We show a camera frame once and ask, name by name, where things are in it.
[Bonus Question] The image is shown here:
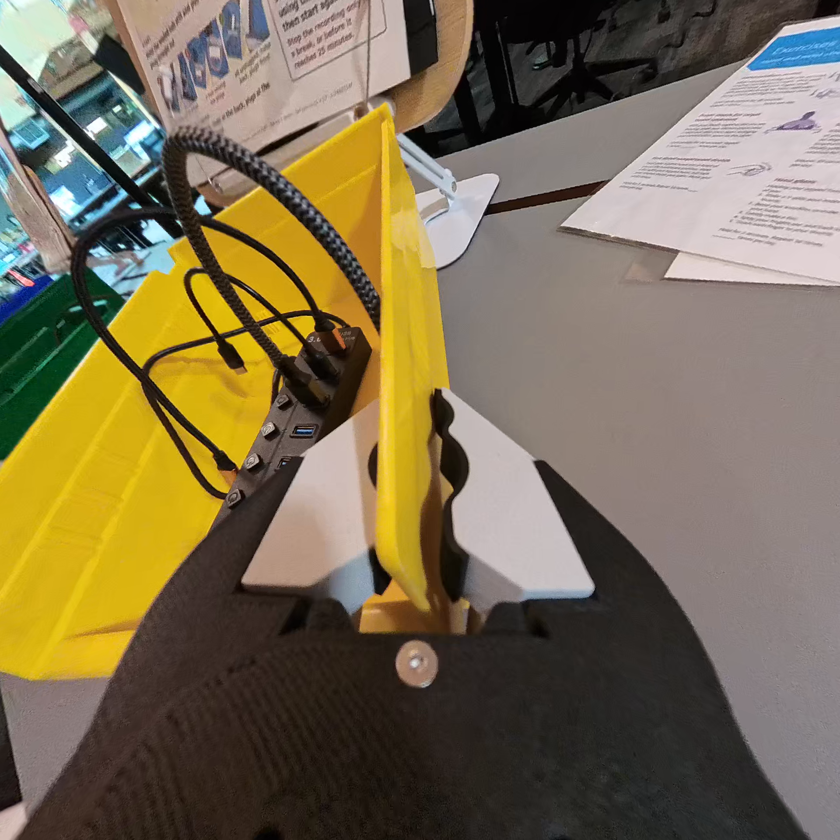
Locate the grey braided USB cable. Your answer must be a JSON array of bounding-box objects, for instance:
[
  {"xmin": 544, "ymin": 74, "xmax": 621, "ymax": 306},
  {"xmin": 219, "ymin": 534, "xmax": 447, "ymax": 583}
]
[{"xmin": 161, "ymin": 126, "xmax": 383, "ymax": 408}]

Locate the laminated instruction sheet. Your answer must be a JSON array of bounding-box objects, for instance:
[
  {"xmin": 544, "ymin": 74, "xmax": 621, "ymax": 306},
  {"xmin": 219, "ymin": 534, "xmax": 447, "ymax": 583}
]
[{"xmin": 558, "ymin": 7, "xmax": 840, "ymax": 286}]

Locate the white stand with instruction board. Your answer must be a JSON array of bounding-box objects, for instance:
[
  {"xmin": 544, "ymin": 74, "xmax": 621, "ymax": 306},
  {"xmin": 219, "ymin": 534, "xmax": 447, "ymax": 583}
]
[{"xmin": 105, "ymin": 0, "xmax": 500, "ymax": 271}]

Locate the black USB hub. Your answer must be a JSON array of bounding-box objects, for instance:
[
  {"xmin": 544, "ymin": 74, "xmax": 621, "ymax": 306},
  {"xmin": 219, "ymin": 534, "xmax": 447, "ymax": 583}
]
[{"xmin": 223, "ymin": 326, "xmax": 374, "ymax": 521}]

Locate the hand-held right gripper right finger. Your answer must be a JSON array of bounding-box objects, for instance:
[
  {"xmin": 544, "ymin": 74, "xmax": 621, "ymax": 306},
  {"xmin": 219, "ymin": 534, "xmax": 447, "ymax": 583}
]
[{"xmin": 430, "ymin": 387, "xmax": 597, "ymax": 622}]

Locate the yellow plastic bin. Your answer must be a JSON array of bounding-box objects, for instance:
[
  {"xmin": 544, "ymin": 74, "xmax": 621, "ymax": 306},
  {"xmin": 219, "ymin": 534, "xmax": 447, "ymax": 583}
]
[{"xmin": 0, "ymin": 101, "xmax": 470, "ymax": 680}]

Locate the black pole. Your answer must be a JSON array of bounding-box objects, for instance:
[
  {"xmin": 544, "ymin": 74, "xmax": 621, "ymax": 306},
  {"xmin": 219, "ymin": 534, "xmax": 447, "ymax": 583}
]
[{"xmin": 0, "ymin": 45, "xmax": 186, "ymax": 238}]

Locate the green plastic bin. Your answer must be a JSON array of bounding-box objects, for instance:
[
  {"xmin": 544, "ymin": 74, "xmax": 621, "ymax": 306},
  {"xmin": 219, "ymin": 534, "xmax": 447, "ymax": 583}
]
[{"xmin": 0, "ymin": 270, "xmax": 126, "ymax": 460}]

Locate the black cable with blue plug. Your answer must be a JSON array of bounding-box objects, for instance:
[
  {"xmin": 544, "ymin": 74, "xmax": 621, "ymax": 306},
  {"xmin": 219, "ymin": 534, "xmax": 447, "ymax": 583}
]
[{"xmin": 71, "ymin": 209, "xmax": 329, "ymax": 475}]

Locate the thin black cable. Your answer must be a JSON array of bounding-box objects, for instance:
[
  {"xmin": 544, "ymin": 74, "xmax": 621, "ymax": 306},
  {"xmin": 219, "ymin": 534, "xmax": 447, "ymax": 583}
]
[{"xmin": 185, "ymin": 268, "xmax": 342, "ymax": 377}]

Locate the white paper sheet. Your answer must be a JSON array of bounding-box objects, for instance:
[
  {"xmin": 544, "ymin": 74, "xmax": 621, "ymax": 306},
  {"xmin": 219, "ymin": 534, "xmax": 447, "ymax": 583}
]
[{"xmin": 664, "ymin": 251, "xmax": 840, "ymax": 288}]

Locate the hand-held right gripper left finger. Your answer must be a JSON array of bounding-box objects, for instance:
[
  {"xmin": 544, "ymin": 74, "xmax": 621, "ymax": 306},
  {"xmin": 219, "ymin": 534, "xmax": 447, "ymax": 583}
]
[{"xmin": 241, "ymin": 400, "xmax": 392, "ymax": 599}]

